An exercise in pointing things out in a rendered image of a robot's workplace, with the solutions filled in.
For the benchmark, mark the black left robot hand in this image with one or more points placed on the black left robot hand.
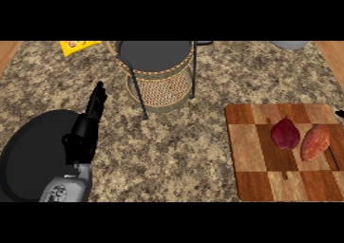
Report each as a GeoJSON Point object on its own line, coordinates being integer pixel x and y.
{"type": "Point", "coordinates": [86, 126]}

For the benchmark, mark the checkered wooden cutting board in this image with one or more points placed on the checkered wooden cutting board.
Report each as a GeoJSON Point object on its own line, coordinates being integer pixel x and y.
{"type": "Point", "coordinates": [288, 152]}

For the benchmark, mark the black round pan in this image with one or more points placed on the black round pan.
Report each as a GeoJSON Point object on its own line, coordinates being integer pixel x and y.
{"type": "Point", "coordinates": [35, 155]}

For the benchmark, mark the grey round container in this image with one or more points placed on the grey round container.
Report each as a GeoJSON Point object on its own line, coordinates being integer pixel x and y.
{"type": "Point", "coordinates": [291, 44]}

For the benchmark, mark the dark red sweet potato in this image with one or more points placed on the dark red sweet potato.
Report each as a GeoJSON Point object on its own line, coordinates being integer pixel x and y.
{"type": "Point", "coordinates": [285, 134]}

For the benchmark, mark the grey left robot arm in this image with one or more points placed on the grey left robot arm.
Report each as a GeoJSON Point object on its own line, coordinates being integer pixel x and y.
{"type": "Point", "coordinates": [66, 188]}

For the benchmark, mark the orange sweet potato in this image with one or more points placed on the orange sweet potato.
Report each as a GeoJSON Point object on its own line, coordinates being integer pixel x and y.
{"type": "Point", "coordinates": [314, 143]}

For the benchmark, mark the tiered wicker basket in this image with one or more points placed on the tiered wicker basket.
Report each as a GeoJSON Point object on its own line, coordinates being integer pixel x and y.
{"type": "Point", "coordinates": [158, 74]}

